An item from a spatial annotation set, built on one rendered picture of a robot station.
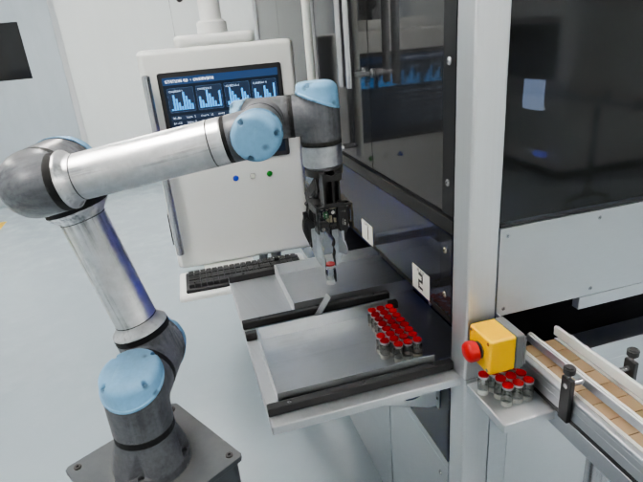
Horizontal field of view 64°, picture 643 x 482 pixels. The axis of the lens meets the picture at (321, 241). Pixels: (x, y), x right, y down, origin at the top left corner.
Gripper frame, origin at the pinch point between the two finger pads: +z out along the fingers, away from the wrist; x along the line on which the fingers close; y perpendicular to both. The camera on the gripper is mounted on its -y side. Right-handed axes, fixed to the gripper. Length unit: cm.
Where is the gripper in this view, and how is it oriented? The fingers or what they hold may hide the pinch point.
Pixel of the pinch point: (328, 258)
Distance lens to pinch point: 106.1
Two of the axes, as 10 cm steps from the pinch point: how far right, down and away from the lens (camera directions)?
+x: 9.6, -1.8, 2.3
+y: 2.8, 3.5, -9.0
